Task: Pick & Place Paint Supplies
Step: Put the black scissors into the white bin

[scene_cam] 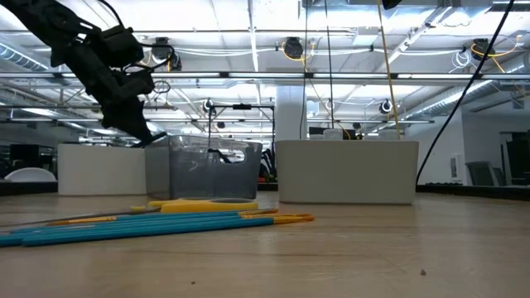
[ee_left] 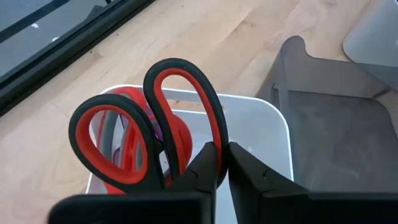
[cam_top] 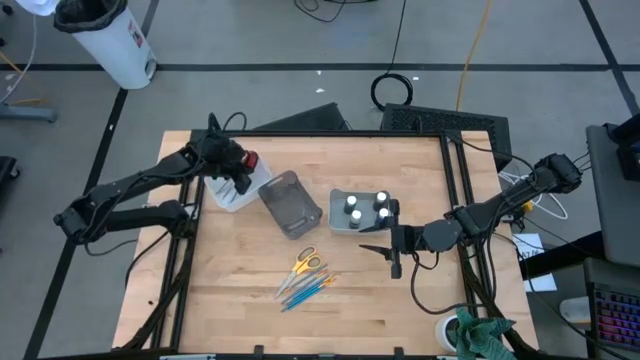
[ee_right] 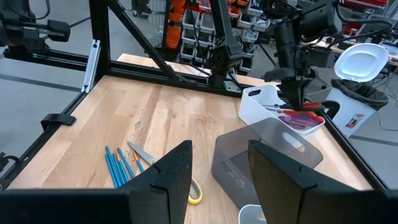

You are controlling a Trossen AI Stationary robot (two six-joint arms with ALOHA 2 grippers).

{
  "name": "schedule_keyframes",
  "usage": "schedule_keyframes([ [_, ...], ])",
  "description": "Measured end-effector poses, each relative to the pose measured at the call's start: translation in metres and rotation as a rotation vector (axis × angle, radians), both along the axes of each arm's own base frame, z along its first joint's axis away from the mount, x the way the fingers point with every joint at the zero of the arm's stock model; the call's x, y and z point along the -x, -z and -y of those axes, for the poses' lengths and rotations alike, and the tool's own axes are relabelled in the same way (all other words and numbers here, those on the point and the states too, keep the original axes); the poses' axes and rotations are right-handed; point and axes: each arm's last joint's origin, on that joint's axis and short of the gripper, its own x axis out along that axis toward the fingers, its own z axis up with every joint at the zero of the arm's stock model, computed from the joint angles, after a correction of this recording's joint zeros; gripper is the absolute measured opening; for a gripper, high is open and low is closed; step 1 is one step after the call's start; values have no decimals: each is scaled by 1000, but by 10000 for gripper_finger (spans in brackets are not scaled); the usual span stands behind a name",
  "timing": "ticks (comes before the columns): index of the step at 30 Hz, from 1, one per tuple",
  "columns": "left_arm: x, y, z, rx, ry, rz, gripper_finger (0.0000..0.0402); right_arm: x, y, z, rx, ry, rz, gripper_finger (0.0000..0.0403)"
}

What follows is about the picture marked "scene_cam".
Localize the white office chair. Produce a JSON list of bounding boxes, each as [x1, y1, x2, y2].
[[2, 166, 58, 183]]

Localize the dark cabinet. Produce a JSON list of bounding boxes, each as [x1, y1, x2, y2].
[[499, 130, 530, 187]]

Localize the black computer monitor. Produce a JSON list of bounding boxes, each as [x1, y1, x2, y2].
[[8, 143, 58, 167], [308, 126, 358, 142]]

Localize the black gantry frame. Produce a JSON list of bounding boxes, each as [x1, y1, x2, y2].
[[206, 103, 277, 166]]

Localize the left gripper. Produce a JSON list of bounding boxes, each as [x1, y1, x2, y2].
[[61, 39, 155, 144]]

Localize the grey plastic bin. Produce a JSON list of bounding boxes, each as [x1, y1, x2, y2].
[[275, 139, 420, 205]]

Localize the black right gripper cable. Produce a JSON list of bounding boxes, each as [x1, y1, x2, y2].
[[415, 0, 517, 186]]

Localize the yellow handled scissors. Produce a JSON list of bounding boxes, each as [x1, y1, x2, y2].
[[0, 197, 260, 228]]

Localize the black aluminium table frame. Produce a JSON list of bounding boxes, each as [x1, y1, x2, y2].
[[0, 180, 530, 203]]

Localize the white plastic bin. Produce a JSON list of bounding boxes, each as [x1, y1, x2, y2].
[[57, 143, 147, 196]]

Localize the yellow hanging cable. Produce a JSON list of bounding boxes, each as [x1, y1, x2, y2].
[[375, 0, 402, 141]]

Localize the smoky transparent plastic bin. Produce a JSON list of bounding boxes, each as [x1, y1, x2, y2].
[[143, 134, 264, 201]]

